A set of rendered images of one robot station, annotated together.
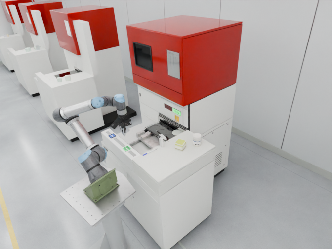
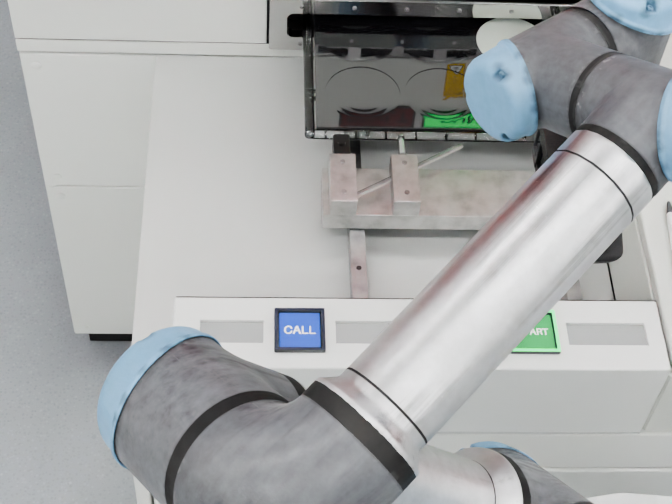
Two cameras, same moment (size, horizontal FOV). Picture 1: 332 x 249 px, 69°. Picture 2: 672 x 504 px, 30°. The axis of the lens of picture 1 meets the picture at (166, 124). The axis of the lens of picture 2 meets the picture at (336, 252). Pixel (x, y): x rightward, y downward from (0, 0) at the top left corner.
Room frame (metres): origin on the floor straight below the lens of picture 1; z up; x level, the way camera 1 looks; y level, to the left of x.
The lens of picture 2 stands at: (1.42, 1.15, 2.12)
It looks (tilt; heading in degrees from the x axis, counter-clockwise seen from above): 52 degrees down; 302
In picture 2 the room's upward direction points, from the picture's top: 5 degrees clockwise
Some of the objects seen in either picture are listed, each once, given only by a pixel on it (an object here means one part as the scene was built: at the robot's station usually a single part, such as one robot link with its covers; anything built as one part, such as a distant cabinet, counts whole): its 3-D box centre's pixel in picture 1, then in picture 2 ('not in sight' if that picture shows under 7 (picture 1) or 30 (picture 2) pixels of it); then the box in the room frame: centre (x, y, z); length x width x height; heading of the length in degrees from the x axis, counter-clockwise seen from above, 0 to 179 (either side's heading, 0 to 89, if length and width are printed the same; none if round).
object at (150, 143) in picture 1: (150, 142); (461, 199); (1.85, 0.16, 0.87); 0.36 x 0.08 x 0.03; 38
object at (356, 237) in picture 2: (145, 137); (354, 195); (1.98, 0.22, 0.84); 0.50 x 0.02 x 0.03; 128
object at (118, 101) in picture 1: (119, 102); (622, 28); (1.66, 0.34, 1.40); 0.09 x 0.08 x 0.11; 73
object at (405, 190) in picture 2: (145, 136); (404, 184); (1.91, 0.21, 0.89); 0.08 x 0.03 x 0.03; 128
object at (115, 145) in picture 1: (120, 148); (413, 366); (1.75, 0.43, 0.89); 0.55 x 0.09 x 0.14; 38
